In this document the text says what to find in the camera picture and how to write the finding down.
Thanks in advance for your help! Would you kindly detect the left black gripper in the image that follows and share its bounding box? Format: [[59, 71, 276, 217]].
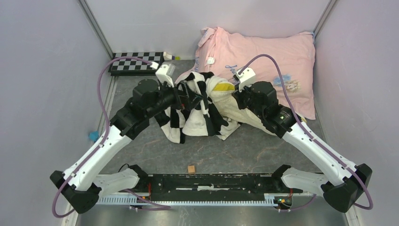
[[146, 77, 203, 118]]

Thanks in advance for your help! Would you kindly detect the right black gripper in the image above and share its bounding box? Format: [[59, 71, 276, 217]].
[[233, 79, 265, 120]]

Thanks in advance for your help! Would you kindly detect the black white checkered pillowcase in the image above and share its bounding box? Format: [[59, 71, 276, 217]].
[[155, 71, 240, 144]]

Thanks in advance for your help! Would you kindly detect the white pillow yellow edge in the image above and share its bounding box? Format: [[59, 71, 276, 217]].
[[206, 76, 276, 136]]

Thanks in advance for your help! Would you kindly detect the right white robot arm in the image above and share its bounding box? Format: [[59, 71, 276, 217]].
[[233, 81, 373, 213]]

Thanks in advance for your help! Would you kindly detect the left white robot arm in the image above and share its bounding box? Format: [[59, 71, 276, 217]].
[[50, 79, 203, 214]]

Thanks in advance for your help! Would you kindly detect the pink pillow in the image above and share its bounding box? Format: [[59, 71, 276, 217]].
[[192, 27, 316, 120]]

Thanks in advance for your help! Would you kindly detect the small white bottle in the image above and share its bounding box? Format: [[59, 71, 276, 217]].
[[163, 52, 181, 60]]

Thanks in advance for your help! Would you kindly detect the checkerboard calibration board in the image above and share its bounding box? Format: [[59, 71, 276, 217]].
[[108, 52, 164, 76]]

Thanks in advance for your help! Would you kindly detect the small brown block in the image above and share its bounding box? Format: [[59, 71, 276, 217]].
[[187, 165, 196, 174]]

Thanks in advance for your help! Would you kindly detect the blue small object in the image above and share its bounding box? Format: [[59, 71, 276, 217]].
[[88, 131, 99, 143]]

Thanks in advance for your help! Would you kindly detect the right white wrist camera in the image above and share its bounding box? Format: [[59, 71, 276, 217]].
[[234, 67, 256, 92]]

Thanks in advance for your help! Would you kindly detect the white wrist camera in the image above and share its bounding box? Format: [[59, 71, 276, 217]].
[[150, 62, 176, 88], [234, 67, 256, 92]]

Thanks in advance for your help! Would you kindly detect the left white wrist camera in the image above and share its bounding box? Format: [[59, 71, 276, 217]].
[[150, 62, 176, 88]]

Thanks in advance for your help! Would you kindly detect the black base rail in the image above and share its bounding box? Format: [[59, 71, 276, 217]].
[[132, 173, 302, 201]]

